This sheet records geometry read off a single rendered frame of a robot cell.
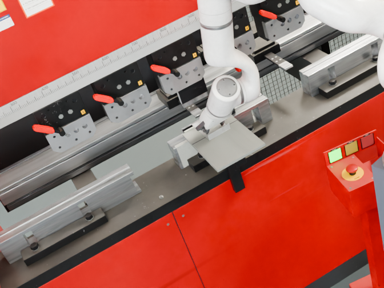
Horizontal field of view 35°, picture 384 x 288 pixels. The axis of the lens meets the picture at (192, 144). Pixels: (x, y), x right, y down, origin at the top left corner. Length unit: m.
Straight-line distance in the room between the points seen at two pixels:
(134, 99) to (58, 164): 0.47
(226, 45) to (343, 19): 0.34
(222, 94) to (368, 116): 0.78
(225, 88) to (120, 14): 0.38
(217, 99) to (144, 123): 0.62
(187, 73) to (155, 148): 1.90
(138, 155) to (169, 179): 1.73
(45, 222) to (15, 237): 0.11
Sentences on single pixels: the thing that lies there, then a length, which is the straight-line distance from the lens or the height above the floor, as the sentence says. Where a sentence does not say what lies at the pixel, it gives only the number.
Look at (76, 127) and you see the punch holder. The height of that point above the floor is 1.23.
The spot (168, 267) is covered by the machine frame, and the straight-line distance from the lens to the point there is 2.21.
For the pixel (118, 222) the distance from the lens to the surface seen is 2.06.
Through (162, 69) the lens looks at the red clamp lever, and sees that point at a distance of 1.90.
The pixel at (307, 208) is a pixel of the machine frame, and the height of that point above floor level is 0.50.
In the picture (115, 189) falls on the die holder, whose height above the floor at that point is 0.94.
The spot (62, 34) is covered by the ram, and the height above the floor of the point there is 1.52.
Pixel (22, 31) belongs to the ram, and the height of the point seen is 1.58.
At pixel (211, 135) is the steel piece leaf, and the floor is 1.02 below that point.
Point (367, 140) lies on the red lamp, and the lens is 2.17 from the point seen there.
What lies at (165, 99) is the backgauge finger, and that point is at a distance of 2.27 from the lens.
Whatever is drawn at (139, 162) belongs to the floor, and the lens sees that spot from 3.79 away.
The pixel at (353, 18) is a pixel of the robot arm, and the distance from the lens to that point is 1.52.
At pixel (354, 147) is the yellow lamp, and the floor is 0.81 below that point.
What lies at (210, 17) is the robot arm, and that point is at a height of 1.50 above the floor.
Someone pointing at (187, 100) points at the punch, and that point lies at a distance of 2.06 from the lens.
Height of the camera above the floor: 2.18
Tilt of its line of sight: 35 degrees down
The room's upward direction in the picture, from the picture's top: 20 degrees counter-clockwise
